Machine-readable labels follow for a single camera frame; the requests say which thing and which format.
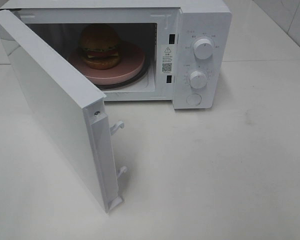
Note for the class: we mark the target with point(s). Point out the round white door button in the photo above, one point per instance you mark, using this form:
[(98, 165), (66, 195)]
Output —
[(194, 99)]

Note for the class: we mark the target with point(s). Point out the pink round plate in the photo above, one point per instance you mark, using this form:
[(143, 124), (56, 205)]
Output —
[(124, 64)]

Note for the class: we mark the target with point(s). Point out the white microwave door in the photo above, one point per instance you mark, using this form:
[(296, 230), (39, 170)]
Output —
[(68, 106)]

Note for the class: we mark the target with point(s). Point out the burger with lettuce and cheese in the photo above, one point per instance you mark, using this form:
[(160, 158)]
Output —
[(99, 46)]

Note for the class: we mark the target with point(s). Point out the glass microwave turntable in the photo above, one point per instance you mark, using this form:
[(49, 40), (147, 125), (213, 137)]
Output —
[(144, 70)]

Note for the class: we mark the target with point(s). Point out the lower white microwave knob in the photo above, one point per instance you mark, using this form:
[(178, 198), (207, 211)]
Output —
[(198, 79)]

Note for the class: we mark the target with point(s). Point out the white microwave knob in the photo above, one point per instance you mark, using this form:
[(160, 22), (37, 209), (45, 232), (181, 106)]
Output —
[(203, 48), (198, 79)]

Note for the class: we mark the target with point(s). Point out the white warning label sticker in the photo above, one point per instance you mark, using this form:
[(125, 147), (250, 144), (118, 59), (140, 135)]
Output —
[(167, 57)]

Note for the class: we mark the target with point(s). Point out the white microwave oven body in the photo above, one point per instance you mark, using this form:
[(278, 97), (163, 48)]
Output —
[(184, 42)]

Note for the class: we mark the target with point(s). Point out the upper white microwave knob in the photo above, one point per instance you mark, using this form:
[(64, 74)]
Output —
[(203, 48)]

